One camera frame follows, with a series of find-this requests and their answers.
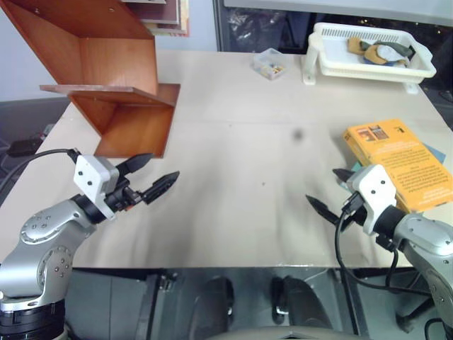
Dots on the small clear plastic box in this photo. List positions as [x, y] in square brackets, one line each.
[270, 63]

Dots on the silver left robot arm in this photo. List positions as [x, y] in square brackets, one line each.
[42, 241]

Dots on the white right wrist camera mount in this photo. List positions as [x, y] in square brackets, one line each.
[375, 191]

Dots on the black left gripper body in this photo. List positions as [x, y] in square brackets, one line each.
[122, 200]

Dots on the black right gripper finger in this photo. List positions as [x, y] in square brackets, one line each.
[343, 176]
[325, 210]

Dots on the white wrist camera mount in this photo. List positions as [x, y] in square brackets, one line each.
[375, 191]
[92, 175]

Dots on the wooden shelf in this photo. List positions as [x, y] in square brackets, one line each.
[117, 60]

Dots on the black flat device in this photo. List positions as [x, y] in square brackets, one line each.
[23, 147]

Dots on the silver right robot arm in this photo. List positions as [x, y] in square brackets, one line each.
[424, 241]

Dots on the grey green cloth piece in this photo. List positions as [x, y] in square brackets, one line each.
[396, 49]

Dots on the white plastic basket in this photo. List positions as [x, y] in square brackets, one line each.
[368, 69]

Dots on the orange yellow book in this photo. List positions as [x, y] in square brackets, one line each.
[407, 156]

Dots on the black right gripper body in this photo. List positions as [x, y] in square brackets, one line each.
[355, 217]

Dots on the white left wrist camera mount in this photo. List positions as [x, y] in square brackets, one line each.
[92, 175]

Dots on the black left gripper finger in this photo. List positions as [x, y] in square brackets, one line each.
[136, 162]
[161, 186]

